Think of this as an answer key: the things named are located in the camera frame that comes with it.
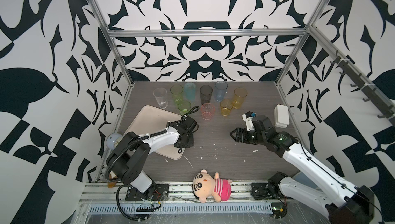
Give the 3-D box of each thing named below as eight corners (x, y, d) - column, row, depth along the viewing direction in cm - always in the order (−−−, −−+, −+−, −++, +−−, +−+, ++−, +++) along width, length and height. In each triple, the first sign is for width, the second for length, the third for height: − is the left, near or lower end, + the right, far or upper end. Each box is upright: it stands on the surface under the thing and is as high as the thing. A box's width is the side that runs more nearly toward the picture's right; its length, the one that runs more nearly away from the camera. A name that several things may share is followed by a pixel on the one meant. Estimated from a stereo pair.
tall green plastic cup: (172, 108, 108) (169, 94, 96) (173, 98, 113) (171, 84, 102) (183, 108, 108) (181, 94, 97) (184, 98, 113) (182, 84, 102)
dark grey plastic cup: (197, 102, 111) (197, 88, 100) (205, 96, 114) (205, 83, 103) (205, 108, 107) (206, 95, 97) (212, 102, 111) (214, 88, 100)
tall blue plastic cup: (214, 101, 110) (215, 89, 100) (213, 92, 115) (215, 80, 105) (225, 101, 110) (228, 89, 100) (224, 92, 115) (227, 80, 105)
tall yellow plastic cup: (231, 110, 107) (235, 96, 96) (230, 101, 112) (234, 87, 100) (243, 110, 107) (248, 96, 96) (241, 101, 112) (246, 87, 101)
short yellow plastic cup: (219, 116, 105) (221, 108, 97) (219, 107, 109) (220, 99, 102) (231, 116, 105) (234, 108, 97) (230, 107, 109) (232, 99, 102)
